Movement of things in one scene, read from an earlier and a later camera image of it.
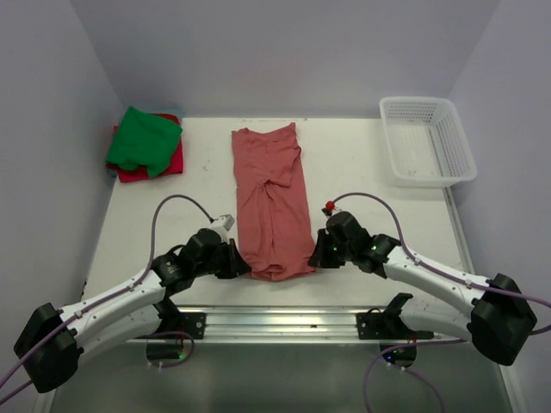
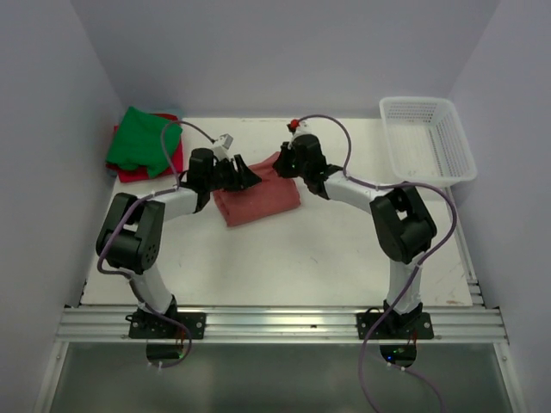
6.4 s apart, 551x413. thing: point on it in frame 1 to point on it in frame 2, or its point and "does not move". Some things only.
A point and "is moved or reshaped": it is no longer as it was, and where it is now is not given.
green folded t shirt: x=142 y=139 does not move
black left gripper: x=236 y=266 to x=247 y=180
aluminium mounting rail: x=284 y=325 does not move
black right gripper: x=319 y=259 to x=280 y=164
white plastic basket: x=428 y=144 does not move
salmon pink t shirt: x=274 y=215 is moved or reshaped
